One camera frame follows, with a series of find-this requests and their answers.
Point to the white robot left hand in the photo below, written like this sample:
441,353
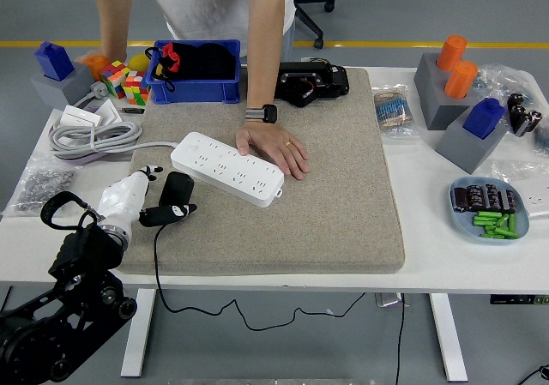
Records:
124,196

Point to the person's left hand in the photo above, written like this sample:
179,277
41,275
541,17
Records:
268,140

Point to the person's right hand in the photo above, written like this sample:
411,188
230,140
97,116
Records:
118,55

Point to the white power strip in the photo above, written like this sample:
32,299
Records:
231,166

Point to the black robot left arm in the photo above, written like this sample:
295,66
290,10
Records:
81,248

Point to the person's right forearm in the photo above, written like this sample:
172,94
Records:
113,12

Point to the person's left forearm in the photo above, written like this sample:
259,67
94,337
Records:
263,50

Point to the yellow ball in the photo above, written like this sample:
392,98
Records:
137,62

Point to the colourful puzzle cube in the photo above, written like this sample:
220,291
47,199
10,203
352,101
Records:
136,87
113,76

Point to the orange cup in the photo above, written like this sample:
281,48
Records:
95,64

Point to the grey black wristwatch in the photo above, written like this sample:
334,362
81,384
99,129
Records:
261,113

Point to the lavender plate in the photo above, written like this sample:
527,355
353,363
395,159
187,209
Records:
86,160

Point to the white square card box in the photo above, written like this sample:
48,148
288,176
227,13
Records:
109,110

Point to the small black stick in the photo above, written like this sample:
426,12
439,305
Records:
132,110

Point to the grey block holder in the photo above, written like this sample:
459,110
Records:
64,89
463,149

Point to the blue block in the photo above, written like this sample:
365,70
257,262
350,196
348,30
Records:
53,61
484,118

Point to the black electronic device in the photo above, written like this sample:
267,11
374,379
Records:
317,82

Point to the grey-brown mat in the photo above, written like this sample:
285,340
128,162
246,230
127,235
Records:
300,213

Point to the blue plastic bin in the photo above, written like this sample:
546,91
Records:
193,91

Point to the clear bag of screws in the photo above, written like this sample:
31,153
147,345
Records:
38,188

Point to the black cloth pouch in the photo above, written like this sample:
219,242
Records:
210,61

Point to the person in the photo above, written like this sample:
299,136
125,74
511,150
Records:
206,3

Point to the clear bag of resistors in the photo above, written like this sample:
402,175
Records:
392,110

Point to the white table leg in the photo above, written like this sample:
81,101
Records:
137,333
448,338

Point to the grey two-hole block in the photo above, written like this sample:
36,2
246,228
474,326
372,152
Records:
429,98

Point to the black capacitor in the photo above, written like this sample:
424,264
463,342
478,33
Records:
507,200
492,196
475,197
461,198

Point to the orange cylinder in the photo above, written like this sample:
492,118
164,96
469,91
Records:
460,80
451,52

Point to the light blue plate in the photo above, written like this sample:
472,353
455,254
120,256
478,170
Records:
465,226

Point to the crumpled clear plastic bag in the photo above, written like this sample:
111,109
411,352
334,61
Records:
497,78

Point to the large dark capacitor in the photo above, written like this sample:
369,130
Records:
516,110
531,121

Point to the clear bag white part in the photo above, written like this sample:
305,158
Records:
536,196

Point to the black table control panel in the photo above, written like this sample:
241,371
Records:
514,299

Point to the grey metal bracket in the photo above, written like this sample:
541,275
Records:
388,300

